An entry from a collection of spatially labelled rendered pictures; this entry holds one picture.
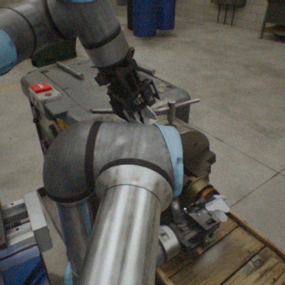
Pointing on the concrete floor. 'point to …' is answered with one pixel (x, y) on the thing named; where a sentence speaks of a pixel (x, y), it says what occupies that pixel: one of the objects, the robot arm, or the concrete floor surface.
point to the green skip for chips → (55, 53)
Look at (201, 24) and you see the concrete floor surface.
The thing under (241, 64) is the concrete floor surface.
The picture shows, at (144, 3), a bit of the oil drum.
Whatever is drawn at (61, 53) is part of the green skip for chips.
